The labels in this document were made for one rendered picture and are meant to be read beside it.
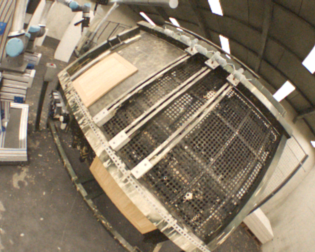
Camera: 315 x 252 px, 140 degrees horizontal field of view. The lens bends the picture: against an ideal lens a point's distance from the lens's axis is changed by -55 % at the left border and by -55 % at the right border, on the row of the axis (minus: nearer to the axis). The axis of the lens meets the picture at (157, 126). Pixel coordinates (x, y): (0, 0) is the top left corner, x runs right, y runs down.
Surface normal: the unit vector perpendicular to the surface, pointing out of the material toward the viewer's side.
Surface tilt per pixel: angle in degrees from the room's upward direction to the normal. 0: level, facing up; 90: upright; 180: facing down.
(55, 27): 90
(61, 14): 90
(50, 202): 0
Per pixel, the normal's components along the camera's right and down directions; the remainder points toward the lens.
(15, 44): 0.55, 0.77
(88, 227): 0.60, -0.73
